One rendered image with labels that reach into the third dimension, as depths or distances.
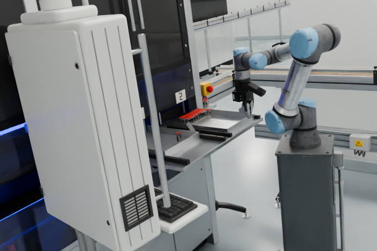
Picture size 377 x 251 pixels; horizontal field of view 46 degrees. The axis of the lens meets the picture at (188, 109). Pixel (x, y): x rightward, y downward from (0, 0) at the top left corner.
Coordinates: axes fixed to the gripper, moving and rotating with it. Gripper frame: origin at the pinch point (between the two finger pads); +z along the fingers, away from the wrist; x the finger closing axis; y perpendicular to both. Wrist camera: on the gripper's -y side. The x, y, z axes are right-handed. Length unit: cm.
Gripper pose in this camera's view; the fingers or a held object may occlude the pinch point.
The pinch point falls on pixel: (249, 116)
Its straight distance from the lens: 230.4
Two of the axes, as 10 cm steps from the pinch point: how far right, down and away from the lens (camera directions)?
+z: 1.3, 9.5, 2.7
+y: -7.9, -0.7, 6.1
